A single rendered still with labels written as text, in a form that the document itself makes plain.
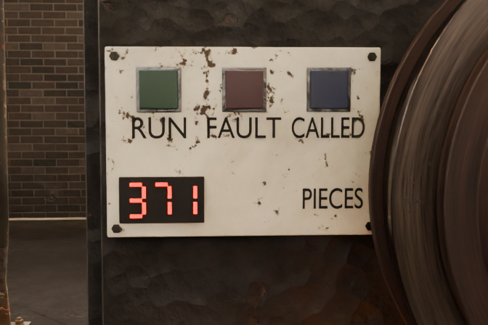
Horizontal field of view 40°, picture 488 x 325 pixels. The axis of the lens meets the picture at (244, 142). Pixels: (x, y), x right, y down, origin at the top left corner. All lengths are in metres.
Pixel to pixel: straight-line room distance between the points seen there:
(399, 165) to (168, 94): 0.23
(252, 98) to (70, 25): 6.17
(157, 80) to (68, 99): 6.11
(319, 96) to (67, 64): 6.16
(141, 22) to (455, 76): 0.30
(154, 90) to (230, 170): 0.10
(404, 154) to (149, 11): 0.28
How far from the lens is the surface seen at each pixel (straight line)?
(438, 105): 0.53
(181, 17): 0.66
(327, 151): 0.64
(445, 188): 0.52
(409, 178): 0.53
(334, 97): 0.64
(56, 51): 6.78
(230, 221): 0.64
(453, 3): 0.61
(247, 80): 0.63
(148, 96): 0.63
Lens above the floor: 1.19
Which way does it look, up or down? 4 degrees down
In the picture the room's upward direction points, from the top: straight up
